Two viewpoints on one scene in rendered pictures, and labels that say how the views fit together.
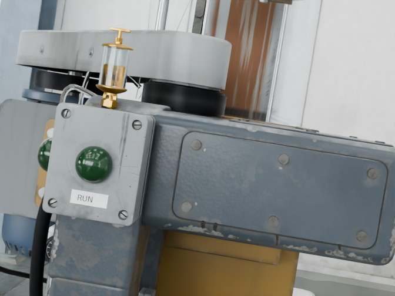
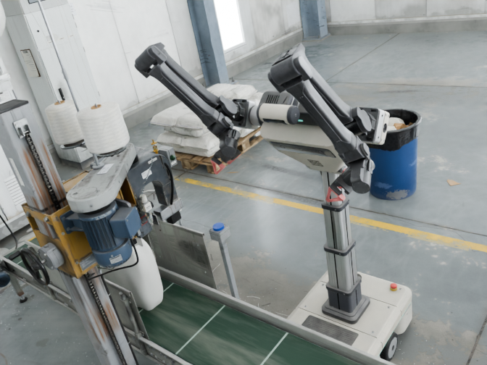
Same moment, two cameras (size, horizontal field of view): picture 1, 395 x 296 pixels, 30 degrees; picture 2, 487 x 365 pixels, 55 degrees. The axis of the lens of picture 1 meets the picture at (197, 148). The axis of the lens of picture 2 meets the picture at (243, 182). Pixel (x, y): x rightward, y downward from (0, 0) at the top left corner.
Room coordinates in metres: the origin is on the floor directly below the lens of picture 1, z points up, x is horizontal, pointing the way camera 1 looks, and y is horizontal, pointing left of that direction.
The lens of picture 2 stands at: (2.01, 1.67, 2.14)
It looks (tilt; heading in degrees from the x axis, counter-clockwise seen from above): 27 degrees down; 220
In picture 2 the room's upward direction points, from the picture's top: 12 degrees counter-clockwise
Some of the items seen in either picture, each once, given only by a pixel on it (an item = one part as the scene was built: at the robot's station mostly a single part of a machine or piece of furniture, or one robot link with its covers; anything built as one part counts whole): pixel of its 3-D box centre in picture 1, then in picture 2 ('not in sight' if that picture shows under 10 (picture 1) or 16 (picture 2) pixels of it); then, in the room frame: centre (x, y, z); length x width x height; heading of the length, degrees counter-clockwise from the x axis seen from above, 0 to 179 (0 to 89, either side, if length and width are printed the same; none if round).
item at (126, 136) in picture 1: (100, 162); (167, 156); (0.61, 0.08, 1.28); 0.08 x 0.05 x 0.09; 86
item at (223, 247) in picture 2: not in sight; (234, 292); (0.52, 0.22, 0.39); 0.03 x 0.03 x 0.78; 86
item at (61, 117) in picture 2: not in sight; (66, 121); (0.97, -0.06, 1.61); 0.15 x 0.14 x 0.17; 86
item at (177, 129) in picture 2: not in sight; (193, 124); (-1.55, -1.80, 0.44); 0.66 x 0.42 x 0.14; 80
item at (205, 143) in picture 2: not in sight; (211, 134); (-1.58, -1.59, 0.32); 0.66 x 0.43 x 0.15; 178
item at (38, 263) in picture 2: not in sight; (34, 267); (1.35, -0.03, 1.13); 0.18 x 0.11 x 0.18; 86
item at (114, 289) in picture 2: not in sight; (83, 290); (0.98, -0.51, 0.53); 1.05 x 0.02 x 0.41; 86
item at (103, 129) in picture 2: not in sight; (103, 127); (0.99, 0.20, 1.61); 0.17 x 0.17 x 0.17
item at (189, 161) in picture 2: not in sight; (219, 141); (-1.89, -1.79, 0.07); 1.20 x 0.82 x 0.14; 178
